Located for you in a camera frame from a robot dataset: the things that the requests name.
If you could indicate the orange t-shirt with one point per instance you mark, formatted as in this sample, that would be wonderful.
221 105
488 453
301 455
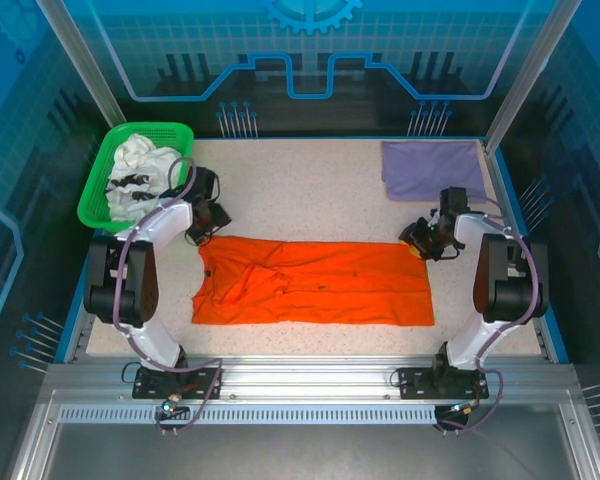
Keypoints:
330 285

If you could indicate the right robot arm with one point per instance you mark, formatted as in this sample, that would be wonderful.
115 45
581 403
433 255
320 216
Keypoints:
510 295

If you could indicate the folded purple t-shirt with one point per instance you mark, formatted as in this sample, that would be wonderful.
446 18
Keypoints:
430 170

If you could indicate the white t-shirt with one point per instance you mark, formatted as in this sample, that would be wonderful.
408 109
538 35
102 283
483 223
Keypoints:
140 160

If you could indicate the green plastic basket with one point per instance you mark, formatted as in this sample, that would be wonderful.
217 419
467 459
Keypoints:
92 195

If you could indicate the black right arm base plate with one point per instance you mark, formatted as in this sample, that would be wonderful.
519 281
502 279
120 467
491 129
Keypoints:
410 385

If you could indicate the aluminium mounting rail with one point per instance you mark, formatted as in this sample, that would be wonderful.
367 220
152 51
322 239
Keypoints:
305 375

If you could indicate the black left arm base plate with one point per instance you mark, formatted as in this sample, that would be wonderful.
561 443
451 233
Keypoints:
205 382

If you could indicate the aluminium frame post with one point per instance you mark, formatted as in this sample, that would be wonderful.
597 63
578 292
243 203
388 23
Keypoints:
80 60
529 75

